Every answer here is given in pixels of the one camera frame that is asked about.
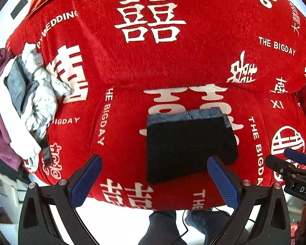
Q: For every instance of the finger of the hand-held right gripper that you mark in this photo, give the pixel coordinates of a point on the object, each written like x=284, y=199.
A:
x=295, y=155
x=276, y=164

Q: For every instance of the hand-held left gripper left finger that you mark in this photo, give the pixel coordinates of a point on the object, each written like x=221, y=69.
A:
x=85, y=181

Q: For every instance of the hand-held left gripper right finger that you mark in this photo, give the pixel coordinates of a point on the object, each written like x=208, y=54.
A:
x=223, y=181

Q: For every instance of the black pants with grey waistband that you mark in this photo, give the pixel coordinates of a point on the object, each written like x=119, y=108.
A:
x=188, y=143

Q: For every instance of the person's right leg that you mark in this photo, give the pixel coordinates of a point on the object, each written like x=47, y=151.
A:
x=209, y=223

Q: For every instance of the person's leg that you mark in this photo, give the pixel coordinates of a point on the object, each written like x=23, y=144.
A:
x=160, y=228
x=209, y=223

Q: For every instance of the white furniture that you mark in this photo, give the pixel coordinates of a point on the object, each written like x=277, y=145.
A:
x=7, y=186

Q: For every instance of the person's left leg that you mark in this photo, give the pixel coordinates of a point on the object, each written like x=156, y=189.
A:
x=160, y=228

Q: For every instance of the plain white garment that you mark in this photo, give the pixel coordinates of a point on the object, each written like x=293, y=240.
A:
x=17, y=132

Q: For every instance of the white patterned garment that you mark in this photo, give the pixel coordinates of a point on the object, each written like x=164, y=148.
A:
x=42, y=99

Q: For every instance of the purple garment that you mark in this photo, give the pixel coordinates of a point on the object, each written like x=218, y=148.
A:
x=1, y=112

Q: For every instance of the grey garment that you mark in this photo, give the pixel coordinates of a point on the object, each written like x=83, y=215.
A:
x=17, y=86

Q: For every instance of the red printed blanket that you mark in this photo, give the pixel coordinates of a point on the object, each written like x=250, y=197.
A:
x=193, y=56

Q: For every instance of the black wall panel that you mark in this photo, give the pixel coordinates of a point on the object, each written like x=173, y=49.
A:
x=19, y=7

